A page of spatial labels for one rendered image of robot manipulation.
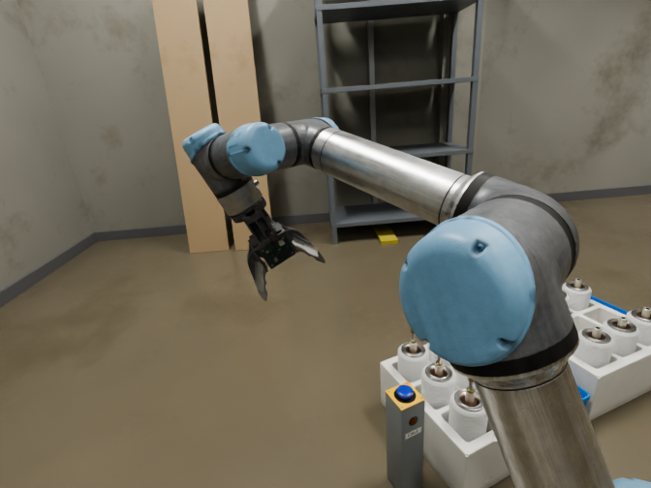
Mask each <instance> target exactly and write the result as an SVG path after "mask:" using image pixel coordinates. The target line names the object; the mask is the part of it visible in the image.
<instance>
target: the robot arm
mask: <svg viewBox="0 0 651 488"><path fill-rule="evenodd" d="M182 147H183V149H184V151H185V152H186V154H187V155H188V157H189V159H190V162H191V164H192V165H194V166H195V168H196V169H197V171H198V172H199V174H200V175H201V177H202V178H203V180H204V181H205V183H206V184H207V186H208V187H209V189H210V190H211V191H212V193H213V194H214V196H215V197H216V198H217V200H218V201H219V203H220V204H221V206H222V207H223V209H224V210H225V211H226V213H227V214H228V215H229V216H231V218H232V220H233V221H234V222H235V223H242V222H244V223H245V225H246V226H247V227H248V229H249V230H250V231H251V232H252V235H250V236H249V238H250V239H249V240H248V242H249V252H248V255H247V262H248V266H249V269H250V271H251V274H252V277H253V279H254V282H255V285H256V287H257V290H258V292H259V294H260V296H261V298H262V299H263V300H264V301H266V298H267V290H266V288H265V285H266V280H265V274H266V272H268V271H267V268H268V266H269V267H270V269H272V268H274V267H275V266H277V265H279V264H280V263H282V262H283V261H285V260H286V259H288V258H290V257H292V256H293V255H295V252H297V253H298V252H304V253H305V254H307V256H311V257H314V258H315V260H318V261H320V262H323V263H325V262H326V261H325V259H324V257H323V256H322V254H321V253H320V252H319V251H318V250H317V249H316V248H315V247H314V246H313V245H312V244H311V243H310V242H309V241H308V240H307V239H306V238H305V237H304V236H303V235H302V234H301V233H300V232H299V231H298V230H296V229H293V228H289V227H285V226H283V225H281V224H279V223H278V222H277V223H275V222H274V221H272V219H271V218H270V216H269V215H268V213H267V212H266V211H265V209H264V208H265V206H266V201H265V200H264V197H262V193H261V191H260V189H259V188H258V187H257V186H258V185H259V184H260V182H259V181H258V180H255V181H253V178H252V176H263V175H266V174H268V173H270V172H273V171H276V170H280V169H284V168H292V167H296V166H300V165H306V166H309V167H311V168H314V169H316V170H319V171H321V172H323V173H325V174H328V175H330V176H332V177H334V178H336V179H338V180H340V181H343V182H345V183H347V184H349V185H351V186H353V187H356V188H358V189H360V190H362V191H363V192H365V193H368V194H370V195H372V196H374V197H376V198H379V199H382V200H384V201H386V202H388V203H390V204H392V205H395V206H397V207H399V208H401V209H403V210H405V211H408V212H410V213H412V214H414V215H416V216H418V217H421V218H422V219H424V220H426V221H428V222H430V223H432V224H435V225H437V227H436V228H434V229H433V230H431V231H430V232H429V233H428V234H427V235H426V236H424V237H423V238H422V239H421V240H420V241H419V242H418V243H417V244H416V245H415V246H414V247H413V248H412V249H411V251H410V252H409V254H408V255H407V257H406V259H405V261H404V264H403V266H402V269H401V273H400V279H399V294H400V301H401V306H402V309H403V312H404V315H405V317H406V320H407V322H408V324H409V325H410V326H411V328H412V330H413V331H414V333H415V334H416V336H417V337H418V338H419V340H420V341H424V340H425V341H426V342H427V343H429V349H430V350H431V351H432V352H434V353H435V354H436V355H438V356H439V357H441V358H443V359H445V360H446V361H448V362H449V363H450V365H451V367H452V368H453V370H455V371H456V372H457V373H459V374H460V375H463V376H465V377H467V378H470V379H472V380H473V381H474V383H475V386H476V388H477V391H478V393H479V395H480V399H481V402H482V404H483V407H484V409H485V412H486V415H487V417H488V420H489V422H490V425H491V427H492V430H493V432H494V435H495V438H496V440H497V443H498V444H499V447H500V449H501V452H502V455H503V457H504V460H505V462H506V465H507V467H508V470H509V473H510V475H511V479H512V482H513V484H514V487H515V488H651V482H648V481H645V480H641V479H636V478H631V479H628V478H624V477H622V478H616V479H613V480H612V478H611V475H610V473H609V470H608V467H607V465H606V462H605V458H604V456H603V453H602V450H601V448H600V445H599V442H598V440H597V437H596V434H595V432H594V429H593V426H592V424H591V421H590V418H589V416H588V413H587V410H586V409H585V406H584V403H583V400H582V398H581V395H580V392H579V390H578V387H577V384H576V382H575V379H574V375H573V372H572V369H571V367H570V364H569V361H568V359H569V358H570V357H571V356H572V355H573V354H574V352H575V351H576V349H577V347H578V345H579V336H578V332H577V330H576V327H575V324H574V320H573V317H572V314H571V312H570V309H569V306H568V304H567V301H566V298H565V296H564V293H563V291H562V288H561V286H562V284H563V283H564V282H565V281H566V279H567V278H568V277H569V276H570V274H571V272H572V271H573V269H574V267H575V265H576V261H577V258H578V255H579V235H578V232H577V228H576V225H575V223H574V220H573V218H572V217H571V215H570V214H569V213H568V212H567V210H566V209H565V208H564V207H563V206H562V205H561V204H559V203H558V202H557V201H556V200H555V199H553V198H551V197H549V196H548V195H546V194H544V193H542V192H539V191H537V190H535V189H532V188H530V187H527V186H524V185H521V184H518V183H516V182H513V181H510V180H508V179H505V178H502V177H499V176H496V175H493V174H490V173H487V172H483V171H482V172H479V173H477V174H475V175H473V176H470V175H467V174H464V173H461V172H458V171H456V170H453V169H450V168H445V167H442V166H440V165H437V164H434V163H431V162H428V161H425V160H424V159H421V158H418V157H415V156H412V155H409V154H407V153H404V152H401V151H398V150H395V149H392V148H389V147H387V146H384V145H382V144H379V143H376V142H373V141H371V140H368V139H365V138H362V137H357V136H355V135H352V134H349V133H346V132H343V131H340V130H339V128H338V126H336V125H335V124H334V122H333V121H332V120H330V119H328V118H324V117H323V118H320V117H310V118H307V119H303V120H296V121H289V122H282V123H273V124H267V123H264V122H256V123H248V124H245V125H242V126H240V127H238V128H237V129H235V130H233V131H231V132H228V133H226V132H225V131H223V129H222V128H221V126H220V125H218V124H216V123H212V124H210V125H208V126H206V127H204V128H202V129H201V130H199V131H197V132H195V133H194V134H192V135H190V136H189V137H187V138H185V139H184V140H183V142H182ZM261 258H264V260H265V261H266V262H264V261H263V260H261ZM267 264H268V266H267Z"/></svg>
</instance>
